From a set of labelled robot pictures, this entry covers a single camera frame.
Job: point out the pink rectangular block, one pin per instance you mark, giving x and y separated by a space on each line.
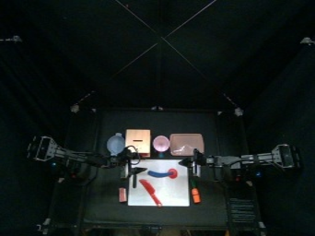
124 194

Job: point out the pink bowl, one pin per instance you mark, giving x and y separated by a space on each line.
161 143

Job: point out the wooden box with slot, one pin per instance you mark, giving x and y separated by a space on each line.
138 139

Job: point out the pink square plate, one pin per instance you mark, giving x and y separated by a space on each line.
188 144

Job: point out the silver frame clamp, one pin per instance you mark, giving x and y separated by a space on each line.
17 39
306 40
75 107
240 111

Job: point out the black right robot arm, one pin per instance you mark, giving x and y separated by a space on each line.
262 158

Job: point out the orange toy carrot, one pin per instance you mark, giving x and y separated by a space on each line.
196 193

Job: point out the blue and red cookie cutter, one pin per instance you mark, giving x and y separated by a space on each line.
164 174

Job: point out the red comb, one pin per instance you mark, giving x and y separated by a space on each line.
150 192

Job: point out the white cutting board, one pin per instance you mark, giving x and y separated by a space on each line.
165 187

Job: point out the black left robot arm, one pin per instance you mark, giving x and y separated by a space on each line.
62 152

